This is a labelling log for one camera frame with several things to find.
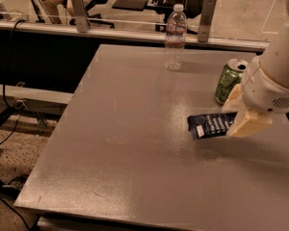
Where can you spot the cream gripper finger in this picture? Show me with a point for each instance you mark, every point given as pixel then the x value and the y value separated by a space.
pixel 247 122
pixel 234 100

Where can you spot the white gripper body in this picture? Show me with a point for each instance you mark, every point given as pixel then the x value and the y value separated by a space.
pixel 262 91

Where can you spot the dark blue rxbar wrapper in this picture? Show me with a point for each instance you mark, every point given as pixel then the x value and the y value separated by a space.
pixel 209 126

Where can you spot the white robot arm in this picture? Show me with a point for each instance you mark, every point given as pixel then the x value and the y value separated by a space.
pixel 275 59

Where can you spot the green soda can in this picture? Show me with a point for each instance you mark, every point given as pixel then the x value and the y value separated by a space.
pixel 230 76

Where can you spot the clear plastic water bottle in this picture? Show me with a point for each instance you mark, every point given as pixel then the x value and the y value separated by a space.
pixel 176 31

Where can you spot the right metal rail bracket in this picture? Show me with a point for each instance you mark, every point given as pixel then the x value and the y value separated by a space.
pixel 207 13

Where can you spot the metal rail bracket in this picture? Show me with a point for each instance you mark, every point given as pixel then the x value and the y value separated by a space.
pixel 207 13
pixel 80 14

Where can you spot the left metal rail bracket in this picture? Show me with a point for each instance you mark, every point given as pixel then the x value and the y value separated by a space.
pixel 80 14

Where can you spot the metal barrier rail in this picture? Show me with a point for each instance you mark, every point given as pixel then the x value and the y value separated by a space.
pixel 142 38

